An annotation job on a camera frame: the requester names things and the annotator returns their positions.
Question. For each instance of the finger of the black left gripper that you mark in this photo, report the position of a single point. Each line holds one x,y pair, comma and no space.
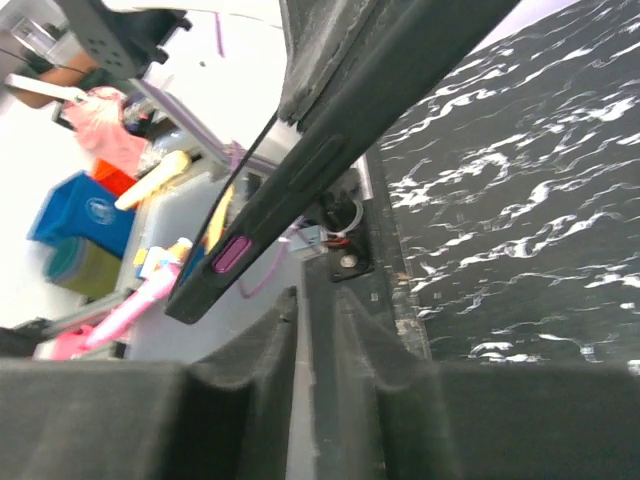
317,36

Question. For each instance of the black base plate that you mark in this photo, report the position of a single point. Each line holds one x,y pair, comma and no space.
361,250

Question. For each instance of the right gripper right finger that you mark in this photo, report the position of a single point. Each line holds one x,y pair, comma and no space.
404,417

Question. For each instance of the black phone case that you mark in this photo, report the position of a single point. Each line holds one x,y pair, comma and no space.
406,59

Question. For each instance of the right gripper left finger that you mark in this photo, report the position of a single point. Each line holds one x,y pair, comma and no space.
226,416

